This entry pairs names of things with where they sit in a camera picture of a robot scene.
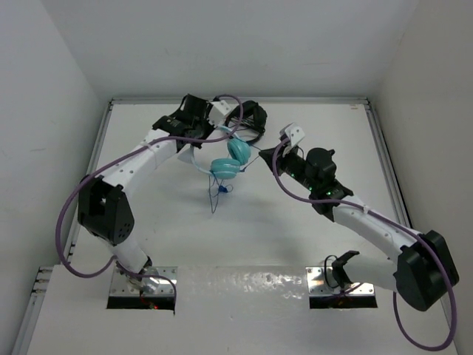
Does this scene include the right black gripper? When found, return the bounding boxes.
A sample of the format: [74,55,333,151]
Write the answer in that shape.
[259,141,317,192]

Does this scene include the blue headphone cable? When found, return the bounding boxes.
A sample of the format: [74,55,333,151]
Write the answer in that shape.
[206,143,265,214]

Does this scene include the teal cat-ear headphones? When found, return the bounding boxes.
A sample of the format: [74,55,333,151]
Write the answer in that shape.
[178,133,251,180]

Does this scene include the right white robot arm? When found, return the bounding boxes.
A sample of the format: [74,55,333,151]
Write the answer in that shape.
[259,143,460,311]

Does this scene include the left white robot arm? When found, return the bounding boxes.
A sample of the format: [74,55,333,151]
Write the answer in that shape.
[78,95,229,274]

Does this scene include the black headphones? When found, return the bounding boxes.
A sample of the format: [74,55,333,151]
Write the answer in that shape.
[223,101,268,145]

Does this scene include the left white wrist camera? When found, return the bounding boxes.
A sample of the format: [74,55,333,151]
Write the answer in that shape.
[208,99,232,123]

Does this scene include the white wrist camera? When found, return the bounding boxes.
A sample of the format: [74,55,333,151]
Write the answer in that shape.
[279,123,305,148]
[208,99,232,123]

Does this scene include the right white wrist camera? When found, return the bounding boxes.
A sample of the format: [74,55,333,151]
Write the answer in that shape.
[279,123,305,148]

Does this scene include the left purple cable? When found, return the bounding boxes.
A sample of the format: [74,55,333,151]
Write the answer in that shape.
[54,94,245,308]

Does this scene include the purple cable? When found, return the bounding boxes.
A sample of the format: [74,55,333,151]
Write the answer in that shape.
[54,94,245,308]
[271,138,457,351]

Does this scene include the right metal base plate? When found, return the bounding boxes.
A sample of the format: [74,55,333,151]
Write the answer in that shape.
[305,266,378,308]

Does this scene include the metal base plate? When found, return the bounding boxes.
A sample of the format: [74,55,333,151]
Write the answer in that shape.
[106,266,177,311]
[305,266,378,308]

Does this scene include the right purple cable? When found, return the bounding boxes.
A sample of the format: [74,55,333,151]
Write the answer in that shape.
[271,138,457,351]

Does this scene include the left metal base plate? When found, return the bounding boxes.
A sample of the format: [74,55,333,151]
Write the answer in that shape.
[106,266,177,311]

